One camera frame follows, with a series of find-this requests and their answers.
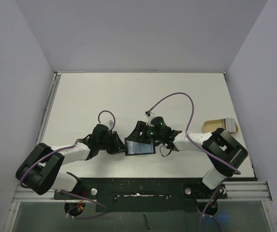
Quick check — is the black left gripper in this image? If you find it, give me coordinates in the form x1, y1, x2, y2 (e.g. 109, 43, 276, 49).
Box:
98, 131, 127, 154

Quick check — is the black leather card holder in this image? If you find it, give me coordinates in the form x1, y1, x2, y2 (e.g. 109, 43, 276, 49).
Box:
125, 138, 156, 156

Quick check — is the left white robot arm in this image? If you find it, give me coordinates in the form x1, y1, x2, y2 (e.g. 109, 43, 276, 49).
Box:
15, 121, 127, 199

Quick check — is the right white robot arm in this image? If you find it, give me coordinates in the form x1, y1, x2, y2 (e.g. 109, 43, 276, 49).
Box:
125, 116, 248, 198

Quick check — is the beige card tray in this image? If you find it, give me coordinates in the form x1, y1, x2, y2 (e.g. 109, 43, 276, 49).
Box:
201, 118, 239, 134

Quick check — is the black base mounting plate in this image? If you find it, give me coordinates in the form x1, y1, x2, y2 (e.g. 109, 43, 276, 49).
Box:
54, 178, 227, 213

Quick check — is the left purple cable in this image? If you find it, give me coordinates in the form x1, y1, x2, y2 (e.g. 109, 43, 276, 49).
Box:
19, 110, 116, 220

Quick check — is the purple cable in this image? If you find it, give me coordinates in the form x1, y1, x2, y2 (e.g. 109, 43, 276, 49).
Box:
145, 92, 242, 175
19, 110, 116, 220

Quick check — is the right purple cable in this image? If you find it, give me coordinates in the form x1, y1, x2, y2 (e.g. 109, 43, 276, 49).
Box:
145, 92, 242, 175

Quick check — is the left aluminium rail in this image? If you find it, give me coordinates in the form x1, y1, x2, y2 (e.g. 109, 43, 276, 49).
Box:
15, 72, 64, 195

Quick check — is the aluminium rail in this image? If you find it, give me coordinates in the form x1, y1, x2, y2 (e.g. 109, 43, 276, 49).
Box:
15, 72, 64, 195
224, 181, 272, 201

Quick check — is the right aluminium rail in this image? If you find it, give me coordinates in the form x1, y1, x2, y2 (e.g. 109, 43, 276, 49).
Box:
224, 181, 272, 201

